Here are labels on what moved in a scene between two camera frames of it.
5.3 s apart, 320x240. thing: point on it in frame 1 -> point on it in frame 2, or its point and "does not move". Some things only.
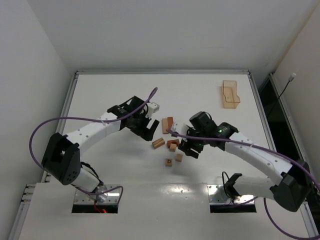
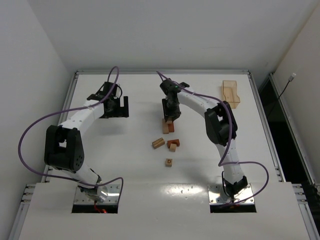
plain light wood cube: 179,157 -> 170,120
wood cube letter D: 168,162 does not move
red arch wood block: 175,141 does not move
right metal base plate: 217,195 does not move
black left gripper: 141,127 -> 119,107
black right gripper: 189,143 -> 171,110
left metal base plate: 111,197 does not move
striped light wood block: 158,143 does not move
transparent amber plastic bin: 230,99 does not move
